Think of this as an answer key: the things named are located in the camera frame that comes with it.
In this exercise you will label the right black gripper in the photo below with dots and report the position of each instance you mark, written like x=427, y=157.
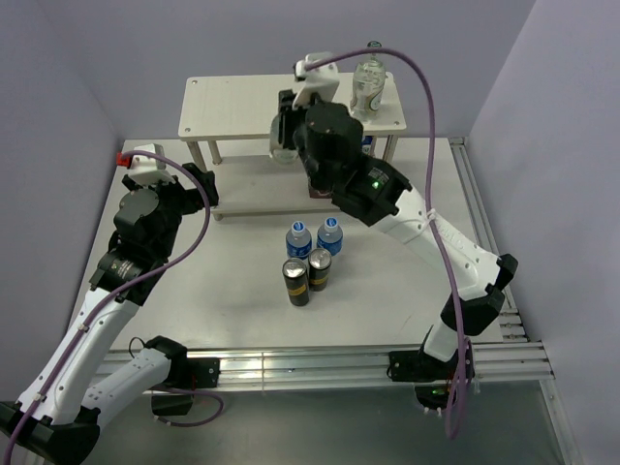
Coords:
x=288, y=116

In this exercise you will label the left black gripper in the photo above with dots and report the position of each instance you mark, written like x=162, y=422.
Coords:
x=193, y=199

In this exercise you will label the clear glass bottle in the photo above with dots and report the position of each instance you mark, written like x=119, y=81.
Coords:
x=369, y=80
x=278, y=153

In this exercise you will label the blue-label water bottle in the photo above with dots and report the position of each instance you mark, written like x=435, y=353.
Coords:
x=298, y=241
x=330, y=236

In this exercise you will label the black yellow can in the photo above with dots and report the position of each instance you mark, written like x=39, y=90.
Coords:
x=294, y=272
x=319, y=262

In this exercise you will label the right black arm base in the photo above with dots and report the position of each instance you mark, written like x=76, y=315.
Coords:
x=418, y=368

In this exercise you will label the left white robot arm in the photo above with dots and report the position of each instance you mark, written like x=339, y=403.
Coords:
x=62, y=414

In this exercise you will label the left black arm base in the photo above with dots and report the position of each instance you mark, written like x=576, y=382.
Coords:
x=178, y=393

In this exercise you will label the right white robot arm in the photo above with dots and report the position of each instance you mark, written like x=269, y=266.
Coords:
x=381, y=197

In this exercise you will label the purple grape juice carton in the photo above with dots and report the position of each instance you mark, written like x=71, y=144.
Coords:
x=319, y=194

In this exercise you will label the yellow pineapple juice carton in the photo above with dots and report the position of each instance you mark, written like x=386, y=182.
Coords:
x=368, y=145

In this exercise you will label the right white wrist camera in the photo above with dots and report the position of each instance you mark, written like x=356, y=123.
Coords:
x=318, y=76

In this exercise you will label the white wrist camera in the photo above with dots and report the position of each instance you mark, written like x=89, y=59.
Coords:
x=318, y=76
x=145, y=171

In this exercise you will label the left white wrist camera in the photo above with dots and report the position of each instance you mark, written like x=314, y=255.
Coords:
x=145, y=171

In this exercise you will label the aluminium right rail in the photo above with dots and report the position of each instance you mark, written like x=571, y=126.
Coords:
x=473, y=197

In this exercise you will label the aluminium rail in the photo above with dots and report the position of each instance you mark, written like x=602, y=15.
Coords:
x=359, y=367
x=473, y=197

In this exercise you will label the aluminium front rail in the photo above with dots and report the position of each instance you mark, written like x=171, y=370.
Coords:
x=359, y=367

